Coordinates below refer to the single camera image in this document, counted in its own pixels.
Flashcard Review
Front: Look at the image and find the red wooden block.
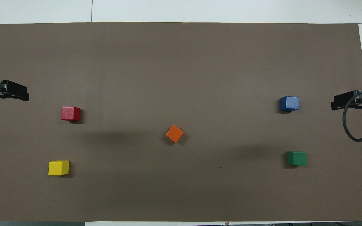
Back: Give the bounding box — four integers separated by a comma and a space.
61, 106, 81, 122

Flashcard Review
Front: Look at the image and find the green wooden block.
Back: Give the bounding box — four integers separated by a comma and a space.
286, 151, 307, 166

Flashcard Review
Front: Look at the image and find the orange wooden block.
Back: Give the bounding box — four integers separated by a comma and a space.
166, 125, 184, 143

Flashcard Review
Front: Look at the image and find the brown table mat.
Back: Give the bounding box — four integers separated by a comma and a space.
0, 21, 362, 223

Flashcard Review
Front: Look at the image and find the blue wooden block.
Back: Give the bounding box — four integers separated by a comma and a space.
280, 96, 299, 113

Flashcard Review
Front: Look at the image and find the yellow wooden block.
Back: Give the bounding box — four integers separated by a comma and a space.
48, 160, 70, 176

